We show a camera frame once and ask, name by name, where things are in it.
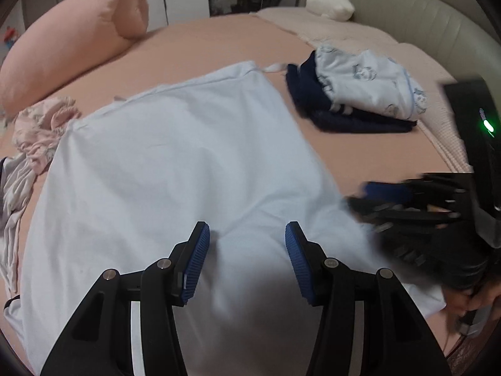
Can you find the pink crumpled garment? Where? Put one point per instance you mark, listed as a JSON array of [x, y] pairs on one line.
[[39, 133]]

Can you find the pale shirt with navy collar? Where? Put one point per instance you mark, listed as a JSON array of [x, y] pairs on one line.
[[15, 192]]

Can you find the pink bed sheet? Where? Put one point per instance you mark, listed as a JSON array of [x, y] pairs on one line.
[[215, 43]]

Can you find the padded beige headboard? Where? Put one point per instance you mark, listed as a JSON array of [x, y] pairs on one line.
[[411, 8]]

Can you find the person's right hand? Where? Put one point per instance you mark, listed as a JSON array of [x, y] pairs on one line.
[[485, 295]]

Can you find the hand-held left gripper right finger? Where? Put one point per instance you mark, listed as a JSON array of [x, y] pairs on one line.
[[295, 262]]

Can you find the pink pillow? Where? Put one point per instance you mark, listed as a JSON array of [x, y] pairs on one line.
[[70, 27]]

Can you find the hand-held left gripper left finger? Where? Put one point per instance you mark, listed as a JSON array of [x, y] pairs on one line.
[[197, 258]]

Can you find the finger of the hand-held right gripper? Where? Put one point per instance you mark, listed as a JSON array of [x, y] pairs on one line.
[[391, 219], [387, 191]]

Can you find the cartoon wall sticker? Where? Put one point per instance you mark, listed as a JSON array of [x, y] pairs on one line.
[[11, 36]]

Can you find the light blue patterned folded garment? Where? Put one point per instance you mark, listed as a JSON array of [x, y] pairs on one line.
[[372, 86]]

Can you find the navy blue folded garment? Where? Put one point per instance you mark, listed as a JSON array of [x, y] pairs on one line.
[[352, 123]]

